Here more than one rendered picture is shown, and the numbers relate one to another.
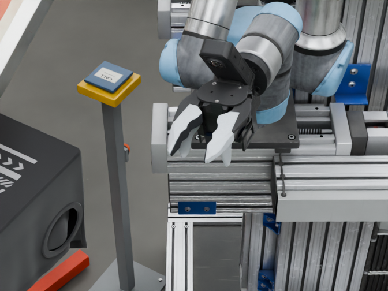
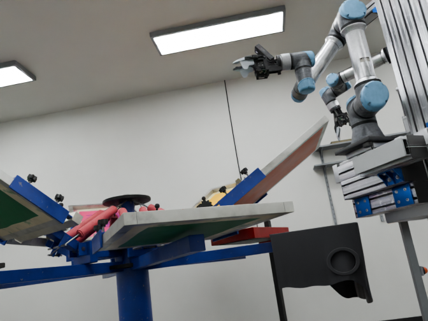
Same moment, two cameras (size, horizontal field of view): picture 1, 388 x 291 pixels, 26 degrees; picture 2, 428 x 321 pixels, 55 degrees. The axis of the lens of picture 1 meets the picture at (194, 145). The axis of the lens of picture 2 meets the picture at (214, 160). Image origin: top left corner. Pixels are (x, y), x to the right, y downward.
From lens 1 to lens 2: 2.20 m
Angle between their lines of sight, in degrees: 83
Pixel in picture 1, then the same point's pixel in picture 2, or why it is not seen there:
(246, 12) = not seen: hidden behind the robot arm
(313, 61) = (357, 90)
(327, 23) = (359, 72)
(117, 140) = (410, 254)
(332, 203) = (371, 153)
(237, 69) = (260, 50)
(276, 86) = (299, 72)
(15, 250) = (308, 249)
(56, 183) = (336, 228)
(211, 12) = not seen: hidden behind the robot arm
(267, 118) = (300, 86)
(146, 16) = not seen: outside the picture
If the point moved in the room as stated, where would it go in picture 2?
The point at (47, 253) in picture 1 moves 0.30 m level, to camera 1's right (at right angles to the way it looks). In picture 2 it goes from (330, 267) to (370, 263)
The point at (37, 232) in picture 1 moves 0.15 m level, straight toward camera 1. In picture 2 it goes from (324, 249) to (306, 251)
